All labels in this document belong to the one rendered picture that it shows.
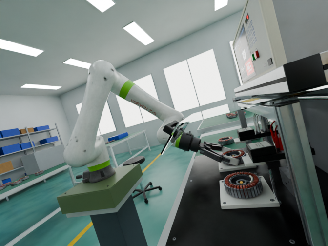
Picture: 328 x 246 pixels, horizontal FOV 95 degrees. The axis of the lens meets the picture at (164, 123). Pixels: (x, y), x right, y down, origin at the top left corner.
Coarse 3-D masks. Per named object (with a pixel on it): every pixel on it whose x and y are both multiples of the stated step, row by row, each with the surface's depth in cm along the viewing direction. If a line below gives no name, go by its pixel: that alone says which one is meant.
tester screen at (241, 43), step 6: (240, 36) 55; (240, 42) 57; (246, 42) 49; (240, 48) 59; (240, 54) 62; (240, 60) 65; (246, 60) 55; (240, 66) 68; (240, 72) 71; (246, 72) 60; (246, 78) 62
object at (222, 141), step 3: (222, 138) 116; (225, 138) 115; (228, 138) 114; (231, 138) 109; (219, 141) 111; (222, 141) 109; (225, 141) 107; (228, 141) 107; (231, 141) 108; (222, 144) 109; (225, 144) 108
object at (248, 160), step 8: (248, 144) 49; (256, 144) 47; (264, 144) 45; (272, 144) 43; (248, 152) 48; (256, 152) 44; (264, 152) 43; (272, 152) 42; (280, 152) 42; (312, 152) 39; (248, 160) 47; (256, 160) 44; (264, 160) 43; (272, 160) 42
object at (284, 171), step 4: (280, 168) 48; (284, 168) 47; (280, 172) 48; (284, 172) 45; (288, 172) 44; (284, 176) 45; (288, 176) 43; (284, 180) 46; (288, 180) 42; (284, 184) 48; (288, 184) 43; (288, 188) 44; (292, 188) 42; (292, 192) 42
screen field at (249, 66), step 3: (249, 60) 51; (246, 63) 56; (249, 63) 52; (246, 66) 57; (249, 66) 53; (252, 66) 50; (246, 69) 58; (249, 69) 54; (252, 69) 51; (249, 72) 55; (252, 72) 52
